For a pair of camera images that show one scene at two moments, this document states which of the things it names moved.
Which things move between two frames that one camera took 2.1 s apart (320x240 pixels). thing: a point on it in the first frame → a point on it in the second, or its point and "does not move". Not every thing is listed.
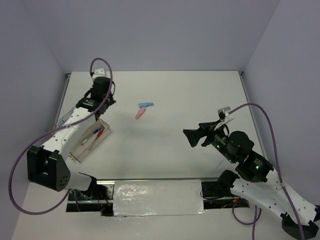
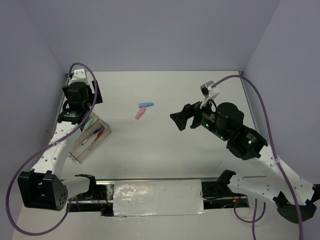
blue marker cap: (145, 104) does not move
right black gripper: (206, 128) → (193, 109)
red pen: (98, 135) does not move
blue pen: (94, 132) does not move
